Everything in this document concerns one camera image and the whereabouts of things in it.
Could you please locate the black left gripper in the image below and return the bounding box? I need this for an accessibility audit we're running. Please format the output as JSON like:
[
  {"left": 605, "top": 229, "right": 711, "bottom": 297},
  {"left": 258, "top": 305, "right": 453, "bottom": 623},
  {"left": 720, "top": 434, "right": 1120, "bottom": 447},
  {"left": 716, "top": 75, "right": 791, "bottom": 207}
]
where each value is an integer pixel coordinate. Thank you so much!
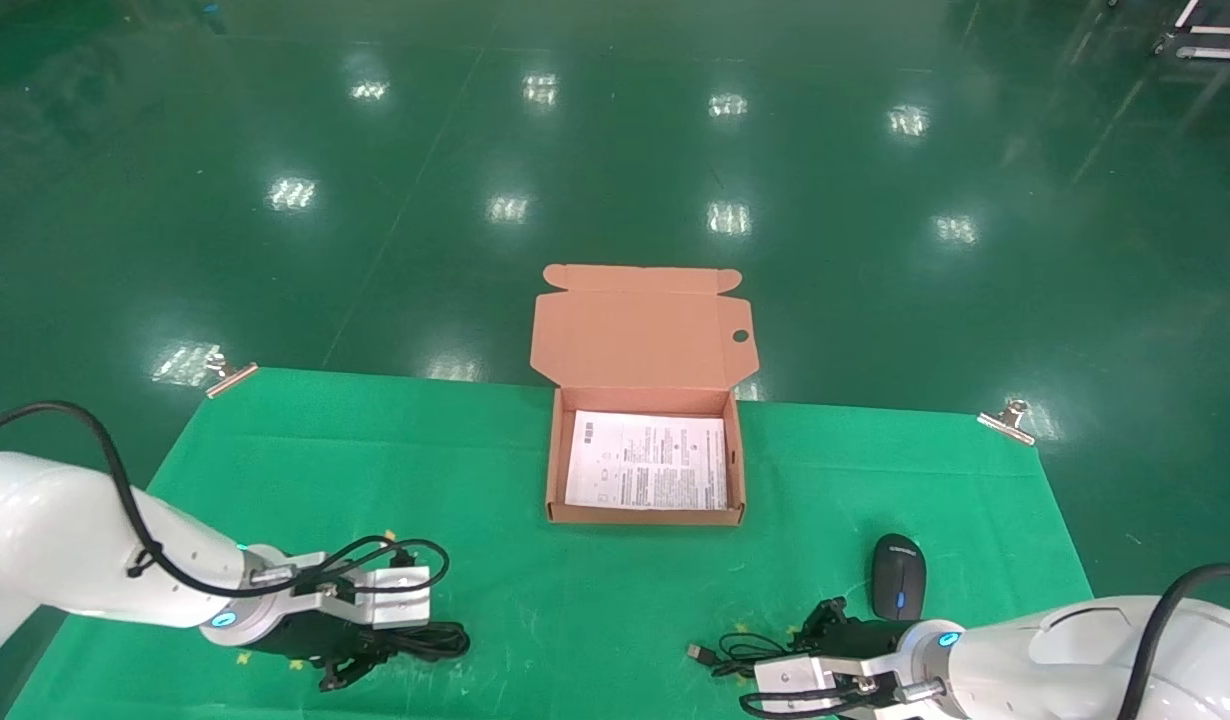
[{"left": 241, "top": 610, "right": 408, "bottom": 694}]

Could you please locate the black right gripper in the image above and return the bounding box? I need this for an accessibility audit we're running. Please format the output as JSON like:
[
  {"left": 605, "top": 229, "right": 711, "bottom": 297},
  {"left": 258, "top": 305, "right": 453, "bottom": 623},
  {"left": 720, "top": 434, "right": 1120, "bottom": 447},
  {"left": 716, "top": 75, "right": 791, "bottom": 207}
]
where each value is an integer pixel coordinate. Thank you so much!
[{"left": 793, "top": 597, "right": 918, "bottom": 663}]

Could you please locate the black data cable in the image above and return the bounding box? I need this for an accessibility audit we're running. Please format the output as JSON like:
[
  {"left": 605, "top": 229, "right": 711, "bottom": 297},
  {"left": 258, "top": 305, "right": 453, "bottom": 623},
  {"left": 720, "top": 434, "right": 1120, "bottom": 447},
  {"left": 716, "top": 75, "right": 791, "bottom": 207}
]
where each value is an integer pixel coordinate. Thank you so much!
[{"left": 305, "top": 618, "right": 472, "bottom": 665}]

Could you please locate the black wired computer mouse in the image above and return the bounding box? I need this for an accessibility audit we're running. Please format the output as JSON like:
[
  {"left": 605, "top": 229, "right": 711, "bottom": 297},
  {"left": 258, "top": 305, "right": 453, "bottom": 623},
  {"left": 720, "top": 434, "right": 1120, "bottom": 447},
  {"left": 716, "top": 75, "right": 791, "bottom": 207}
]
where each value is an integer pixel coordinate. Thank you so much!
[{"left": 687, "top": 533, "right": 926, "bottom": 683}]

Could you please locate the open brown cardboard box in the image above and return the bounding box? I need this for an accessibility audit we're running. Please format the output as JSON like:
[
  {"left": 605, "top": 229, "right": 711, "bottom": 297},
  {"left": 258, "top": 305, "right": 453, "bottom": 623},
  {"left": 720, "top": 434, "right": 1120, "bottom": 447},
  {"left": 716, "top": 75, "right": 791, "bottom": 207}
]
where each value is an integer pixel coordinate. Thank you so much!
[{"left": 530, "top": 264, "right": 761, "bottom": 527}]

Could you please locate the green table mat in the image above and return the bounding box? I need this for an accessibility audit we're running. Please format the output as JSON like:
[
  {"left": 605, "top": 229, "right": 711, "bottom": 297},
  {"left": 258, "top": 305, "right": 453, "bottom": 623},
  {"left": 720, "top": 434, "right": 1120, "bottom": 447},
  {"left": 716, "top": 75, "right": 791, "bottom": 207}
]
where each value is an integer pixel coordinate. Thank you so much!
[{"left": 5, "top": 366, "right": 1096, "bottom": 720}]

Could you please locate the white printed instruction sheet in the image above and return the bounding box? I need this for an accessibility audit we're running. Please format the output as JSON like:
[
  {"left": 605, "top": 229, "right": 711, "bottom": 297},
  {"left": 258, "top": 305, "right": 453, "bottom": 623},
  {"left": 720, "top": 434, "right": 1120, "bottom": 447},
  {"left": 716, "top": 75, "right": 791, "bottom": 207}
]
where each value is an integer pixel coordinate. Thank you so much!
[{"left": 563, "top": 409, "right": 729, "bottom": 511}]

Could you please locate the metal binder clip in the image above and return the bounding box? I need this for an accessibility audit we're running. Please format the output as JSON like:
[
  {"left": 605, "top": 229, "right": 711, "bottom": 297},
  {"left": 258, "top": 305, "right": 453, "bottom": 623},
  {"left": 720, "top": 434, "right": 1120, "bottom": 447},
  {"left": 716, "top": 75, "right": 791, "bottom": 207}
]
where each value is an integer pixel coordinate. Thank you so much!
[
  {"left": 977, "top": 398, "right": 1038, "bottom": 447},
  {"left": 203, "top": 346, "right": 260, "bottom": 400}
]

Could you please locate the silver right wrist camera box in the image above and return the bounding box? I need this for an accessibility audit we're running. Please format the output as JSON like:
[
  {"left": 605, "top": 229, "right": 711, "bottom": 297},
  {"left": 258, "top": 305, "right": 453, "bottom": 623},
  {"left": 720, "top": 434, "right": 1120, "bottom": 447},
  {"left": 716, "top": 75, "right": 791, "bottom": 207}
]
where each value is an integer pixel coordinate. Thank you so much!
[{"left": 751, "top": 655, "right": 881, "bottom": 717}]

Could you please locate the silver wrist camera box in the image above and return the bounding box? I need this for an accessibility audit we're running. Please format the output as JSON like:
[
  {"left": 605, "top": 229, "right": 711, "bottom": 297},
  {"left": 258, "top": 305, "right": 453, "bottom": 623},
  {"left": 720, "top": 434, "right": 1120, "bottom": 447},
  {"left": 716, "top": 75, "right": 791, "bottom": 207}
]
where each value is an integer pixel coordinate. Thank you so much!
[
  {"left": 267, "top": 552, "right": 434, "bottom": 632},
  {"left": 751, "top": 655, "right": 881, "bottom": 717}
]

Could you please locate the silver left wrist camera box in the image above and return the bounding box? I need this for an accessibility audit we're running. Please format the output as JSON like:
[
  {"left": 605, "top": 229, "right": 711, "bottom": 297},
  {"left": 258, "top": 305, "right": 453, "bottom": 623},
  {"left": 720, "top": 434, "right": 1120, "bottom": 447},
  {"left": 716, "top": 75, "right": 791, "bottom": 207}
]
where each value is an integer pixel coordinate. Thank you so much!
[{"left": 267, "top": 552, "right": 434, "bottom": 632}]

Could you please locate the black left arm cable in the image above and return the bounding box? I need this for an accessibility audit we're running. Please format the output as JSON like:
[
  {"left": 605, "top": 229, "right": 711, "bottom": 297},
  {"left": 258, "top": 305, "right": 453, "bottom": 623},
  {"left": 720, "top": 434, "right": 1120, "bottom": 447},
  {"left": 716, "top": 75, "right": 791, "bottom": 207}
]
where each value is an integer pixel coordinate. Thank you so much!
[{"left": 0, "top": 401, "right": 453, "bottom": 603}]

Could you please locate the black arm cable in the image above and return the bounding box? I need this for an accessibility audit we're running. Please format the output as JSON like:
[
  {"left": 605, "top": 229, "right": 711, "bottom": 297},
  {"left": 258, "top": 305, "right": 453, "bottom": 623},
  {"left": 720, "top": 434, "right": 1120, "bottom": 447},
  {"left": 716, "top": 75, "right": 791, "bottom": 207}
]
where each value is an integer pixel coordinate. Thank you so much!
[
  {"left": 739, "top": 562, "right": 1230, "bottom": 720},
  {"left": 0, "top": 401, "right": 453, "bottom": 603}
]

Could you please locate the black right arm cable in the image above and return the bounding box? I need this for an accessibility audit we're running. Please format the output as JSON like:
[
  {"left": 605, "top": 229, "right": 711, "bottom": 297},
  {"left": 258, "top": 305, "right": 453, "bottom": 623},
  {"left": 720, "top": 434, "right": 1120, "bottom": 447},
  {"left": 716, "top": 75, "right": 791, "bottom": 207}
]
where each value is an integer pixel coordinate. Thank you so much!
[{"left": 739, "top": 562, "right": 1230, "bottom": 720}]

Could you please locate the white wheeled cart frame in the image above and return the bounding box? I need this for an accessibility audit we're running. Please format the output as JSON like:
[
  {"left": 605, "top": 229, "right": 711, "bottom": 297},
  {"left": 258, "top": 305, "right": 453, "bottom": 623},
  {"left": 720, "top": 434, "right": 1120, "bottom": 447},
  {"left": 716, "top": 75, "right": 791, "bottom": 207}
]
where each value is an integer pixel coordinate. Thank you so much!
[{"left": 1151, "top": 0, "right": 1230, "bottom": 63}]

